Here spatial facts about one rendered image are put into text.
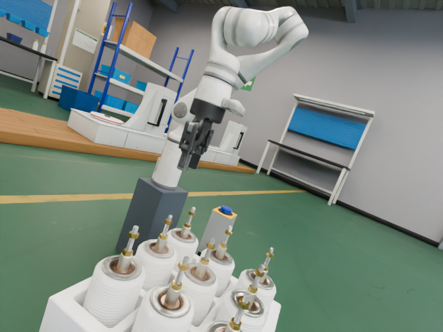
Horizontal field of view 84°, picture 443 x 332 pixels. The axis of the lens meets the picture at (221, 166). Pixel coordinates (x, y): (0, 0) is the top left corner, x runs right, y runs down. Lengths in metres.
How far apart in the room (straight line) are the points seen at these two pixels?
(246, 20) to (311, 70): 5.78
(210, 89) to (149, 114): 2.38
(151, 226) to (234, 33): 0.66
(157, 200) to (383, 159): 5.10
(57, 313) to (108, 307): 0.09
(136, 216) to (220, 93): 0.60
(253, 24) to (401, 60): 5.66
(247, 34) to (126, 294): 0.55
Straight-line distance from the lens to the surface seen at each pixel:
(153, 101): 2.89
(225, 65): 0.54
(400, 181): 5.62
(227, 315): 0.57
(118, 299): 0.54
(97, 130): 2.44
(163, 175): 0.91
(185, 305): 0.51
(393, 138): 5.70
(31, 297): 0.86
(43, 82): 6.18
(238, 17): 0.56
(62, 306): 0.57
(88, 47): 6.85
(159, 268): 0.61
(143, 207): 0.94
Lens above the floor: 0.56
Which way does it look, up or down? 7 degrees down
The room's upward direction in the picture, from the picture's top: 20 degrees clockwise
